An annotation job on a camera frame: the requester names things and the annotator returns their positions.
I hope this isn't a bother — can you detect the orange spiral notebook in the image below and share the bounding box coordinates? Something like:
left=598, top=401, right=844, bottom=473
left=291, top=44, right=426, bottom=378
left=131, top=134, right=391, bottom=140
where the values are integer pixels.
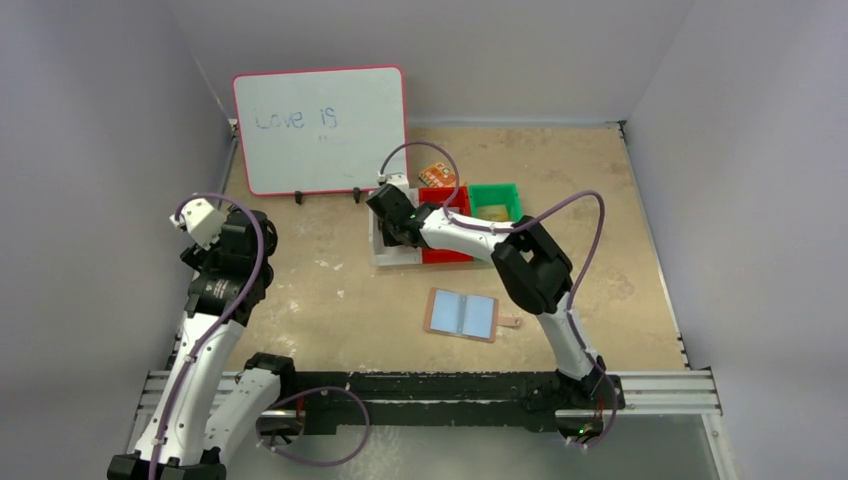
left=417, top=162, right=463, bottom=188

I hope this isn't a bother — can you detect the gold credit card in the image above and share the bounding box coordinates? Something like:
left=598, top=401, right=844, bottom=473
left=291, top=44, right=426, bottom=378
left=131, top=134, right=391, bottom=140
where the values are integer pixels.
left=477, top=204, right=510, bottom=222

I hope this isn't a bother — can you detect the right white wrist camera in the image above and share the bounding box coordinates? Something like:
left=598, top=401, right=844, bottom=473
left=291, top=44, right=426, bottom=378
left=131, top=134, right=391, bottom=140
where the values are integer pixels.
left=377, top=172, right=411, bottom=196

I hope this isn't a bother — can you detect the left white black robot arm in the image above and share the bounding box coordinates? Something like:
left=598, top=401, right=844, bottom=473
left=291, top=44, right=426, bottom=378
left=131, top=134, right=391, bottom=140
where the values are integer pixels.
left=107, top=208, right=294, bottom=479

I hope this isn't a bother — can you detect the white plastic bin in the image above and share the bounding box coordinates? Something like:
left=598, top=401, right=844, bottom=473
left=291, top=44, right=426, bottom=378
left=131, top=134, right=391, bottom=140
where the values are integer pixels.
left=368, top=193, right=422, bottom=268

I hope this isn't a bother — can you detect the red plastic bin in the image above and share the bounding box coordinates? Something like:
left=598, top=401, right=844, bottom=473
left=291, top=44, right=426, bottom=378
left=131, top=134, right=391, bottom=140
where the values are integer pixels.
left=418, top=187, right=474, bottom=265

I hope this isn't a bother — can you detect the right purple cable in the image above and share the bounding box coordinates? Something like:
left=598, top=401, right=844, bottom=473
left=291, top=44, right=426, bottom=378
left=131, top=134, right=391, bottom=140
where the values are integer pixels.
left=378, top=140, right=621, bottom=452

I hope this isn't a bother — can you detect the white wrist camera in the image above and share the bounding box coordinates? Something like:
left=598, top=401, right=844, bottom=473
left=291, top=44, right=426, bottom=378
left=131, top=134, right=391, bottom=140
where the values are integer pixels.
left=169, top=199, right=226, bottom=250
left=377, top=172, right=411, bottom=196

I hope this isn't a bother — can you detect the green plastic bin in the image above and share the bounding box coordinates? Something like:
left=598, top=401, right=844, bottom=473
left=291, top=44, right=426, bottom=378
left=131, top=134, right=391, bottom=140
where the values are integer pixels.
left=468, top=183, right=523, bottom=222

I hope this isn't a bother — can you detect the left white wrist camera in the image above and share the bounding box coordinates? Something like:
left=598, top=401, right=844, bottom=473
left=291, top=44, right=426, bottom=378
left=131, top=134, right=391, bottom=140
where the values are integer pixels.
left=169, top=199, right=226, bottom=250

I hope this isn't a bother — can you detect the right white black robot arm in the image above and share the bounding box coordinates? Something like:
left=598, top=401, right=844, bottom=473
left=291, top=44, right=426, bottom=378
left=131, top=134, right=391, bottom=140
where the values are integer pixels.
left=366, top=183, right=616, bottom=398

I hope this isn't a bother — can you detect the pink framed whiteboard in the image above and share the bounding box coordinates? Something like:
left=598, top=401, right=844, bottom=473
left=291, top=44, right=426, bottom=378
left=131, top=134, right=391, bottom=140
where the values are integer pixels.
left=232, top=65, right=407, bottom=196

